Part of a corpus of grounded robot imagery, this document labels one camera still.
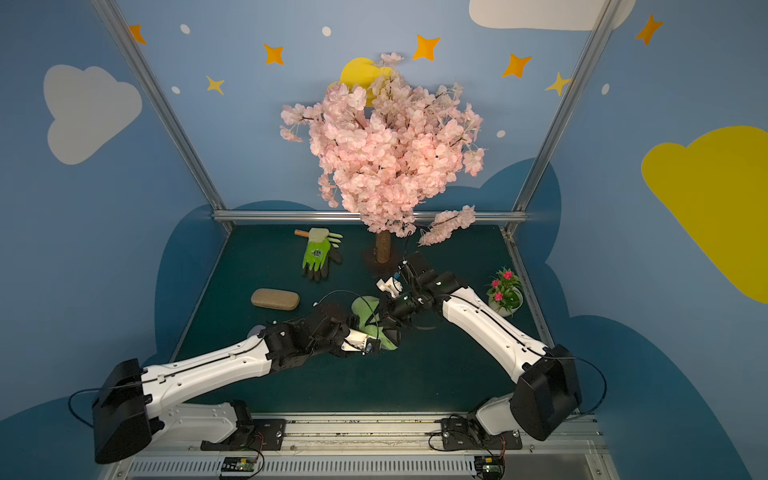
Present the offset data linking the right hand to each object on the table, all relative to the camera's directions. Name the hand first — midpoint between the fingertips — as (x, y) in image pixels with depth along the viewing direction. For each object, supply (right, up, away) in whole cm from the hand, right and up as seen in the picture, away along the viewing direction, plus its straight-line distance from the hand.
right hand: (371, 322), depth 73 cm
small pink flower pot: (+39, +5, +15) cm, 42 cm away
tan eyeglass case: (-34, +2, +25) cm, 42 cm away
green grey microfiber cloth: (-1, +3, -1) cm, 4 cm away
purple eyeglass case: (-37, -6, +18) cm, 41 cm away
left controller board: (-32, -35, -1) cm, 48 cm away
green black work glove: (-21, +19, +39) cm, 48 cm away
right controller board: (+30, -36, 0) cm, 47 cm away
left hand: (-4, +1, +6) cm, 7 cm away
